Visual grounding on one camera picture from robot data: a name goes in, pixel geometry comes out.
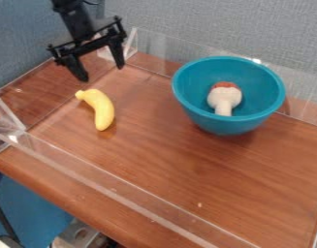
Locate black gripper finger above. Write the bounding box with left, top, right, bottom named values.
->
left=108, top=39, right=125, bottom=69
left=62, top=54, right=89, bottom=82

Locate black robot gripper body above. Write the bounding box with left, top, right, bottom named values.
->
left=48, top=0, right=127, bottom=65

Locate yellow toy banana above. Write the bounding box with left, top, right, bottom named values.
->
left=74, top=89, right=115, bottom=131

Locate blue plastic bowl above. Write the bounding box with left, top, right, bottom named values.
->
left=171, top=56, right=286, bottom=136

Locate white red toy mushroom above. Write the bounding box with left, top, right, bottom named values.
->
left=207, top=81, right=242, bottom=116

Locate clear acrylic table barrier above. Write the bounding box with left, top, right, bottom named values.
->
left=0, top=29, right=317, bottom=248

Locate grey metal bracket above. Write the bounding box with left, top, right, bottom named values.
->
left=52, top=219, right=107, bottom=248

